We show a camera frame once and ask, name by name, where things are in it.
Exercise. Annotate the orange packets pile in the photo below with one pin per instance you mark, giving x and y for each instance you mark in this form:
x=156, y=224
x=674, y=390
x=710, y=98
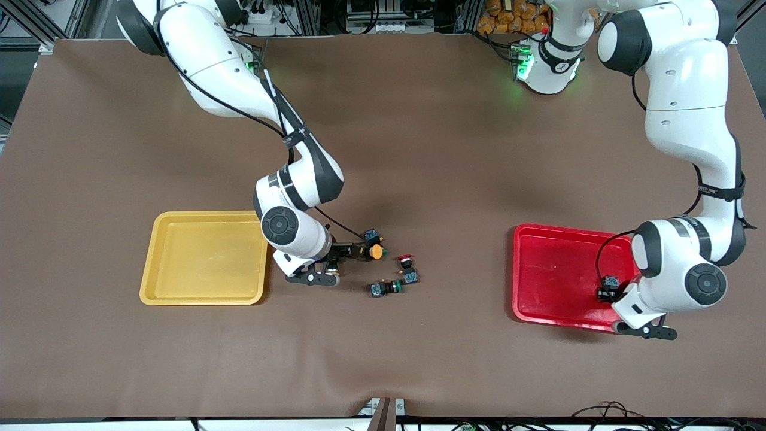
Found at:
x=508, y=18

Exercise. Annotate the red plastic tray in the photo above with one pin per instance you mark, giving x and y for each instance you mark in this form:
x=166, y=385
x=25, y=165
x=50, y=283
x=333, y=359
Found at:
x=562, y=278

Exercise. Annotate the metal table bracket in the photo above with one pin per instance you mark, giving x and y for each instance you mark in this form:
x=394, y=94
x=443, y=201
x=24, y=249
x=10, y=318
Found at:
x=383, y=416

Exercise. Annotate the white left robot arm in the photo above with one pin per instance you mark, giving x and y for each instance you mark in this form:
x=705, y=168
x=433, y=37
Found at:
x=682, y=78

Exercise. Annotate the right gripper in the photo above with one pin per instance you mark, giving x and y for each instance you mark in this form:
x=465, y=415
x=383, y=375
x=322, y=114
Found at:
x=345, y=249

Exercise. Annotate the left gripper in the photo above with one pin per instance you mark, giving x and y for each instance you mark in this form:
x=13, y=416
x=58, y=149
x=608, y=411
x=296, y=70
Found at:
x=616, y=290

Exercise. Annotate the white power strip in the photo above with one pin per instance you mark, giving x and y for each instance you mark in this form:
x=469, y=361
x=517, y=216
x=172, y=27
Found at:
x=263, y=15

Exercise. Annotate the yellow plastic tray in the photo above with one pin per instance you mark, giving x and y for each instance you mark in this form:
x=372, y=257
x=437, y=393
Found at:
x=203, y=257

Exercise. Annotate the yellow push button switch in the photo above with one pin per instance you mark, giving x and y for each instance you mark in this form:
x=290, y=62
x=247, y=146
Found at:
x=376, y=252
x=333, y=266

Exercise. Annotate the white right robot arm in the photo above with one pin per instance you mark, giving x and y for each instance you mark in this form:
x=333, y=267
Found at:
x=209, y=60

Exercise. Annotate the brown table mat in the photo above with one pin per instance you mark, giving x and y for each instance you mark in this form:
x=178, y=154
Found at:
x=419, y=149

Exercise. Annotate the control electronics unit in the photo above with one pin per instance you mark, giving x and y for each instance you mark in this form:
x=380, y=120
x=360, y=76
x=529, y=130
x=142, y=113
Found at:
x=389, y=24

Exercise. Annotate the aluminium frame profile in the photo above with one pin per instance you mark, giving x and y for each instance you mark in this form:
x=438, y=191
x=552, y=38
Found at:
x=24, y=42

